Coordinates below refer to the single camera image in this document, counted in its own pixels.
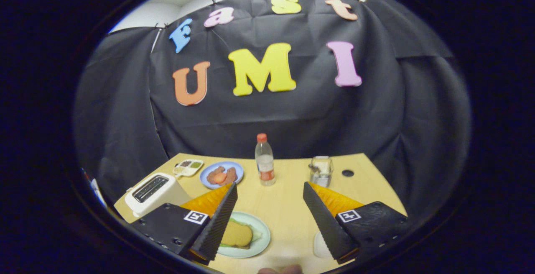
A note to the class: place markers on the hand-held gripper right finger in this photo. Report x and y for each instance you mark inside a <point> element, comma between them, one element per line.
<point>326,228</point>

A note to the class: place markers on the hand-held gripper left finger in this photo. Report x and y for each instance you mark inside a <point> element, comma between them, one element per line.
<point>219,224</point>

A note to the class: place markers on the round-topped brown bread slice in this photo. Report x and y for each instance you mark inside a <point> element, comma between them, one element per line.
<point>238,234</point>

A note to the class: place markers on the green lettuce leaf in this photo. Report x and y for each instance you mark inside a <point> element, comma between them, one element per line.
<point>256,235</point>

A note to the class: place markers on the small white dish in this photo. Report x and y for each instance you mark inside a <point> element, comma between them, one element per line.
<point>319,247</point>

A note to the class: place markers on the pale green plate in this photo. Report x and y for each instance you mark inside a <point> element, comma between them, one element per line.
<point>261,224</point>

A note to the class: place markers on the orange tomato slice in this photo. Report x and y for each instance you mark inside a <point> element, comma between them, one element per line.
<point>220,178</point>

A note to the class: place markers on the brown meat patty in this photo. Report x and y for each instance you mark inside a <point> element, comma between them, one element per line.
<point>232,175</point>
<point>213,170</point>

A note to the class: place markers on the white toaster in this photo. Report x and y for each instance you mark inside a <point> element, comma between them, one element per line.
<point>175,190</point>

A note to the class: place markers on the blue plate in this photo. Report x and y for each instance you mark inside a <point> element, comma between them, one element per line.
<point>236,167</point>

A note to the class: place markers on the white divided seasoning tray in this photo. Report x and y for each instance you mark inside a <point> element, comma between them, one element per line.
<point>189,167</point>

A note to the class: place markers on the clear bottle with red cap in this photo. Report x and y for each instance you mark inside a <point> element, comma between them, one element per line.
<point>265,163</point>

